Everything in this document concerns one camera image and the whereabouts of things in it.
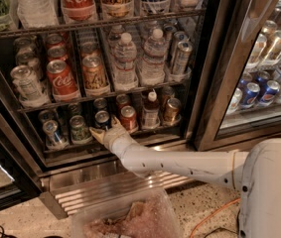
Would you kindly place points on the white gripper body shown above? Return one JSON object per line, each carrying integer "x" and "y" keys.
{"x": 114, "y": 137}

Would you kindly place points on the blue pepsi can front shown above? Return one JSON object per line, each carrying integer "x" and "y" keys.
{"x": 102, "y": 120}

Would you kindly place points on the blue pepsi can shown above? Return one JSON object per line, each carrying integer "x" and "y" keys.
{"x": 102, "y": 120}
{"x": 100, "y": 104}

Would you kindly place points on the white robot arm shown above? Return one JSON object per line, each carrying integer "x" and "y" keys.
{"x": 256, "y": 174}

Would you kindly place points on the red soda can bottom front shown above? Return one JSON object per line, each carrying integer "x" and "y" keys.
{"x": 128, "y": 118}

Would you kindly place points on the red soda can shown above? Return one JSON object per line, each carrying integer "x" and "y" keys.
{"x": 123, "y": 100}
{"x": 128, "y": 118}

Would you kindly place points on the green sprite can front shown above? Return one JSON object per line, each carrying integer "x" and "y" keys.
{"x": 79, "y": 132}

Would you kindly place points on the red soda can bottom behind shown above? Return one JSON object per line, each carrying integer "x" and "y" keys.
{"x": 123, "y": 100}

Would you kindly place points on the blue pepsi can behind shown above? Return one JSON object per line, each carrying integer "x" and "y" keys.
{"x": 100, "y": 104}

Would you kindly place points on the orange can middle shelf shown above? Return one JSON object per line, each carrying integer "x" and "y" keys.
{"x": 94, "y": 75}

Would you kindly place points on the orange can shelf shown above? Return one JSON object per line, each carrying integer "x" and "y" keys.
{"x": 94, "y": 75}
{"x": 116, "y": 9}

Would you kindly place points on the blue white can bottom left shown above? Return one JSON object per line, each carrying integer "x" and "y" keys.
{"x": 55, "y": 134}

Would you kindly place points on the orange brown can bottom right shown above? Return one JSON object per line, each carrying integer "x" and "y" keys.
{"x": 171, "y": 113}

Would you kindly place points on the red coca-cola can front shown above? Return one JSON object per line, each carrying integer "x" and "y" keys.
{"x": 64, "y": 87}

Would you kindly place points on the silver diet can front left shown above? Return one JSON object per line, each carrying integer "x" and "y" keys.
{"x": 32, "y": 92}

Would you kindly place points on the slim silver can front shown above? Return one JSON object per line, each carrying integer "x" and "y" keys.
{"x": 181, "y": 57}

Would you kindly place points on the orange can top shelf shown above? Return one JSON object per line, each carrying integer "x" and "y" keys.
{"x": 116, "y": 9}

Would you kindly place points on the pepsi can right fridge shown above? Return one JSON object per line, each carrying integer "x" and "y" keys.
{"x": 250, "y": 92}

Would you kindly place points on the brown juice bottle white cap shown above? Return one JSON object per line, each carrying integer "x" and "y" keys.
{"x": 150, "y": 111}

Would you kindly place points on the clear water bottle left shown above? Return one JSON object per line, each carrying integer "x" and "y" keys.
{"x": 125, "y": 54}

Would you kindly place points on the clear water bottle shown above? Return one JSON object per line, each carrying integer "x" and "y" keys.
{"x": 125, "y": 54}
{"x": 152, "y": 62}

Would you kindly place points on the clear water bottle right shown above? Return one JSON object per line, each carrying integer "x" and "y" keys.
{"x": 152, "y": 62}

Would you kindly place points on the clear plastic bin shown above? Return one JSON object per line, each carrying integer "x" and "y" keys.
{"x": 143, "y": 214}

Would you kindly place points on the red coca-cola bottle top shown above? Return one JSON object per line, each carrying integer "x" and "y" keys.
{"x": 78, "y": 10}

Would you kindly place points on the steel fridge door frame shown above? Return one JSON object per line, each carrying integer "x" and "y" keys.
{"x": 228, "y": 35}

